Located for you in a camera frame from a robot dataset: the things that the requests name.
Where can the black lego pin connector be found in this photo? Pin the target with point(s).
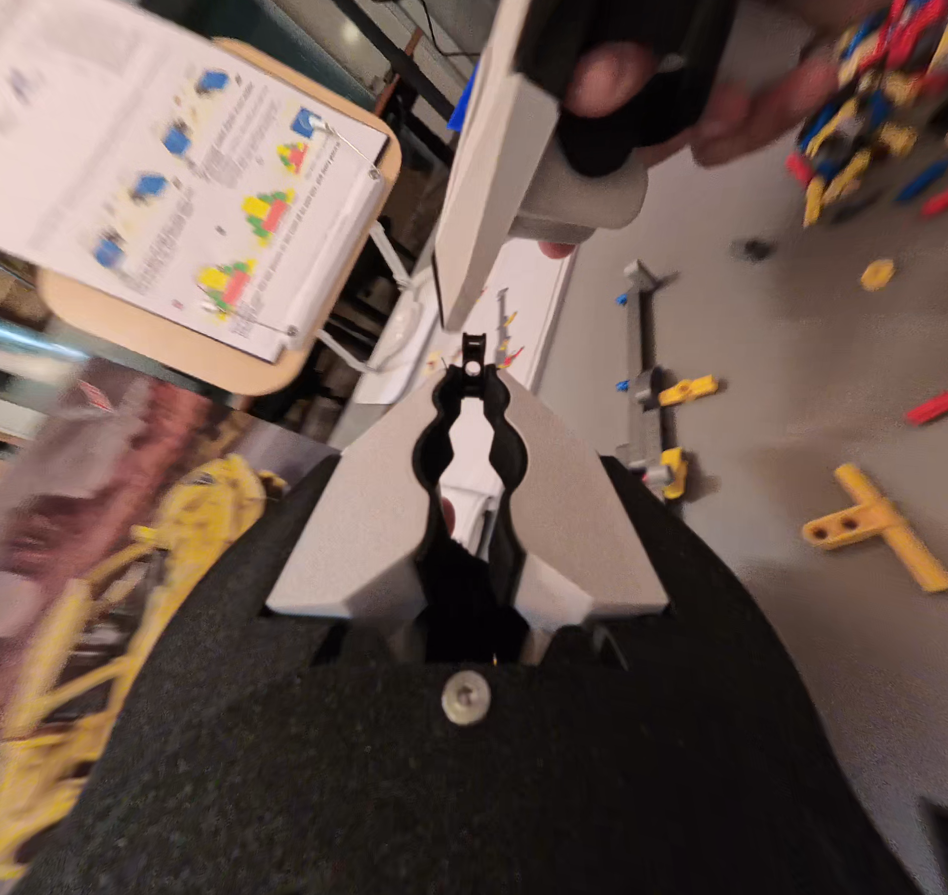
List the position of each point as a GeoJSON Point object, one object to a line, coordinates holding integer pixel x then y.
{"type": "Point", "coordinates": [472, 373]}

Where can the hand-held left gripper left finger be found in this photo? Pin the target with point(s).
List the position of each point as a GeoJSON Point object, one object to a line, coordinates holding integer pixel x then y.
{"type": "Point", "coordinates": [348, 539]}

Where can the blue plastic bin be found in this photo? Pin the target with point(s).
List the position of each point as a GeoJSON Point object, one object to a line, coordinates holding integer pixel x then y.
{"type": "Point", "coordinates": [463, 99]}

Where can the pile of colourful lego pins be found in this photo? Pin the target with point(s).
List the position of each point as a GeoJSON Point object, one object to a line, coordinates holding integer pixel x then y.
{"type": "Point", "coordinates": [874, 95]}

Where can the grey lego beam assembly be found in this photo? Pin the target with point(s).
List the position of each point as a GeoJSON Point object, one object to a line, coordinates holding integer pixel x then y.
{"type": "Point", "coordinates": [644, 362]}

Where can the person's right hand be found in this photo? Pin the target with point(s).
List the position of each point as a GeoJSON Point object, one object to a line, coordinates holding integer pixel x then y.
{"type": "Point", "coordinates": [763, 110]}

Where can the red lego pin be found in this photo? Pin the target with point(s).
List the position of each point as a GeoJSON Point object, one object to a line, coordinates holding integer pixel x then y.
{"type": "Point", "coordinates": [929, 408]}

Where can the dark grey lego connector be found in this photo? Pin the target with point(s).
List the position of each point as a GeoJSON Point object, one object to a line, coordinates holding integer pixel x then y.
{"type": "Point", "coordinates": [754, 249]}

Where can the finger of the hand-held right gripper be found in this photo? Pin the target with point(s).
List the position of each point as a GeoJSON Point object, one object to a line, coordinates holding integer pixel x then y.
{"type": "Point", "coordinates": [496, 169]}

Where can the white lego instruction booklet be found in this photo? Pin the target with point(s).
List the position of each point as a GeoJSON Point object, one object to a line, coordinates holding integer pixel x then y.
{"type": "Point", "coordinates": [533, 295]}

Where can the yellow round lego bush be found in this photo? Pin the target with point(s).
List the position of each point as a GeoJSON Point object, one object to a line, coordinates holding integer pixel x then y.
{"type": "Point", "coordinates": [878, 274]}

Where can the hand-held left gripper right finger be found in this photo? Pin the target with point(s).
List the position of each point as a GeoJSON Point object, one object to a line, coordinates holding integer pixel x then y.
{"type": "Point", "coordinates": [585, 539]}

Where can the yellow car lego box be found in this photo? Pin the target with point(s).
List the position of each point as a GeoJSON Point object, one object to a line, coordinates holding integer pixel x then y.
{"type": "Point", "coordinates": [185, 502]}

